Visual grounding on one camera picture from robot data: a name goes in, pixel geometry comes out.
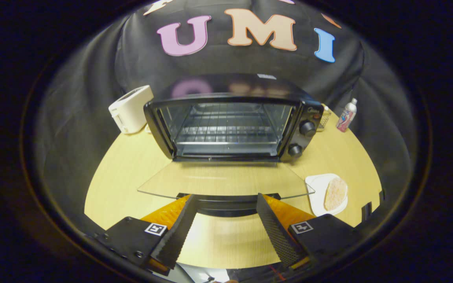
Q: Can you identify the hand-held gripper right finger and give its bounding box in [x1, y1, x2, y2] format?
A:
[256, 193, 363, 269]

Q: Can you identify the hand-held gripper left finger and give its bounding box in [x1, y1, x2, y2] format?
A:
[87, 195, 200, 276]

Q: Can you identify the breaded food patty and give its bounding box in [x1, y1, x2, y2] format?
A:
[324, 177, 348, 211]

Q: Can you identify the black toaster oven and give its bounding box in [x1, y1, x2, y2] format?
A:
[138, 73, 325, 218]

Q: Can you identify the white bread toaster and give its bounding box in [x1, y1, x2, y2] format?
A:
[109, 85, 155, 134]

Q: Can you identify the white plate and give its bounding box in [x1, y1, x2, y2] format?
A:
[304, 173, 348, 217]

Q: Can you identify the white pink bottle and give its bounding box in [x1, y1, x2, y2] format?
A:
[336, 98, 358, 133]

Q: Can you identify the black backdrop cloth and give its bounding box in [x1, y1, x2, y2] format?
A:
[34, 0, 416, 236]

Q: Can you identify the wire mesh basket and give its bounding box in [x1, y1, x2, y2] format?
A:
[316, 104, 332, 132]

